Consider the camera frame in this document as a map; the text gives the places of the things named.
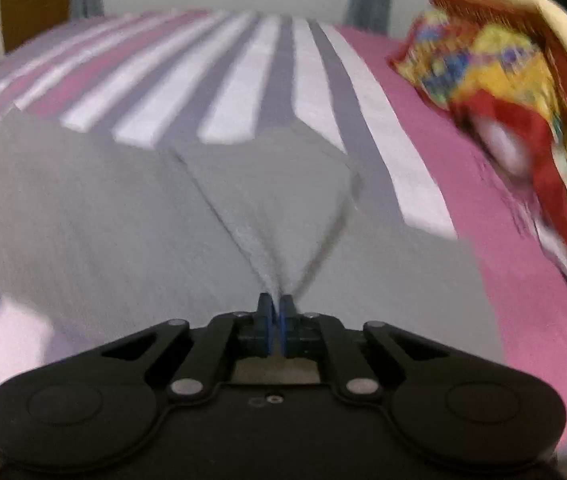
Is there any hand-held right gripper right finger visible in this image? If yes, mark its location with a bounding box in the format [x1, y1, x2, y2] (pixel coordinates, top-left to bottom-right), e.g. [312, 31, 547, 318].
[278, 294, 452, 397]

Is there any colourful printed blanket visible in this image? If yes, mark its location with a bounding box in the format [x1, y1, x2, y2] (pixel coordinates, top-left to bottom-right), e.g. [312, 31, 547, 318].
[388, 0, 567, 301]

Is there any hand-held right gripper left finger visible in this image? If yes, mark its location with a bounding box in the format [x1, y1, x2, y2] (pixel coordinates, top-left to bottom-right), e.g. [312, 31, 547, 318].
[98, 293, 275, 397]

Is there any grey sock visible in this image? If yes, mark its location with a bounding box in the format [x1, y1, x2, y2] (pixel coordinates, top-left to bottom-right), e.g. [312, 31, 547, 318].
[0, 112, 511, 393]

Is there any pink striped bed sheet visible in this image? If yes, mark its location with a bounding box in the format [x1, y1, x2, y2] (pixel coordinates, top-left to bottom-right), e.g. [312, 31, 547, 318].
[0, 7, 567, 466]

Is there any brown wooden door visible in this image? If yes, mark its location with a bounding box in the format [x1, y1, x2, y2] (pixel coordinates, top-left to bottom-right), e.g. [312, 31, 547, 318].
[1, 0, 72, 53]

